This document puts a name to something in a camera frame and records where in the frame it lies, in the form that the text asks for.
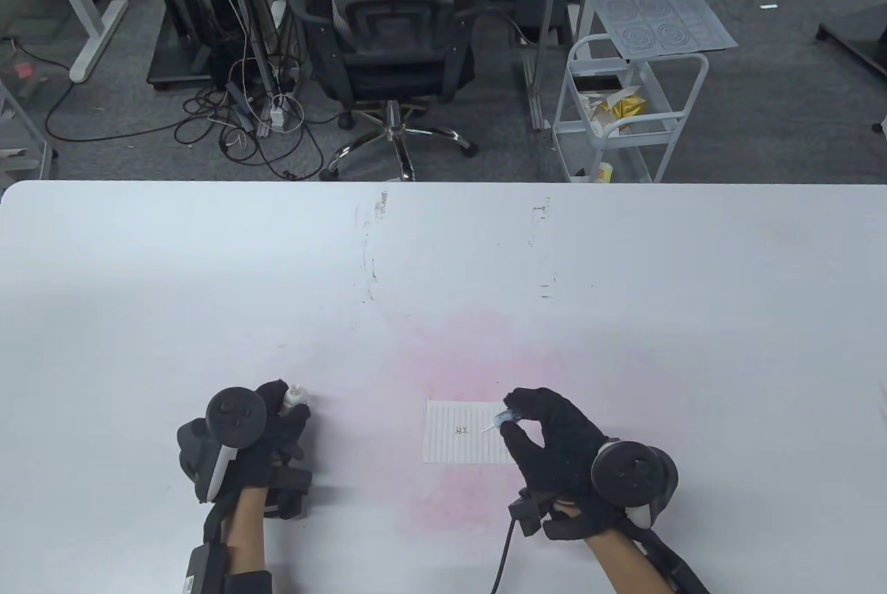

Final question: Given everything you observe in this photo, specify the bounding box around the person's left hand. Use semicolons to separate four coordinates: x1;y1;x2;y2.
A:
201;379;314;522

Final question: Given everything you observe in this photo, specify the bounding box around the person's right hand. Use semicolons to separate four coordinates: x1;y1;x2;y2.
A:
500;387;628;541

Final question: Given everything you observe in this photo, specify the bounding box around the lined paper with black text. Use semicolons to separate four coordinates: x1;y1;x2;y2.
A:
423;400;517;465

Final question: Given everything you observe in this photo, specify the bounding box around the person's left forearm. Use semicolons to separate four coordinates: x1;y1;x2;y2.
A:
225;487;270;577

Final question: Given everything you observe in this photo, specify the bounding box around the person's right forearm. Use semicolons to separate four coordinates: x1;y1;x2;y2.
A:
586;528;666;594

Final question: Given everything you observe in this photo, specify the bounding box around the black and white controller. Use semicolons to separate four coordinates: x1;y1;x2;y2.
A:
177;387;267;503
590;440;680;531

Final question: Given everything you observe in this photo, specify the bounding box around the black wrist pack with label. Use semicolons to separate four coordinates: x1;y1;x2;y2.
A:
182;542;274;594

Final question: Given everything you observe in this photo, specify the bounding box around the white rolling cart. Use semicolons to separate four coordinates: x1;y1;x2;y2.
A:
551;33;710;184

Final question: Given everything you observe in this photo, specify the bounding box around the yellow packet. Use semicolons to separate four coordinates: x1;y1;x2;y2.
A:
596;87;649;120

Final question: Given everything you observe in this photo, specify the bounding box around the grey metal rack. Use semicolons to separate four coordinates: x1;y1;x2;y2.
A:
0;78;56;180

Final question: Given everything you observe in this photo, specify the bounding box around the black mesh office chair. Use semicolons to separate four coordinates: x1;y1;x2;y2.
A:
284;0;489;182

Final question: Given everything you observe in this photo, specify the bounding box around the black rolling base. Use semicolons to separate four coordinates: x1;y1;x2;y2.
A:
147;26;229;92

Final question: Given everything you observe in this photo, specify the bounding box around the black box on floor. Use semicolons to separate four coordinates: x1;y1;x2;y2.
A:
516;0;569;33

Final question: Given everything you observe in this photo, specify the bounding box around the black desk with white leg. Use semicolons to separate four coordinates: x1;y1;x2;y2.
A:
36;0;153;83

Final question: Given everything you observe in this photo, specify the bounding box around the grey sheet with circle patterns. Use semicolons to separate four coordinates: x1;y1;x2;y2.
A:
579;0;739;62

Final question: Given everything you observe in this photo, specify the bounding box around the black floor platform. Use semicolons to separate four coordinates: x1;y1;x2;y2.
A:
816;3;887;82

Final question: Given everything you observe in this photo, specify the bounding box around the black glove cable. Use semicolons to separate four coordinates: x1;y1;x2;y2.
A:
491;518;517;594

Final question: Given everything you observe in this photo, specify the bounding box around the tangle of floor cables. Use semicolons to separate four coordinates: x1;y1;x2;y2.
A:
45;33;326;182

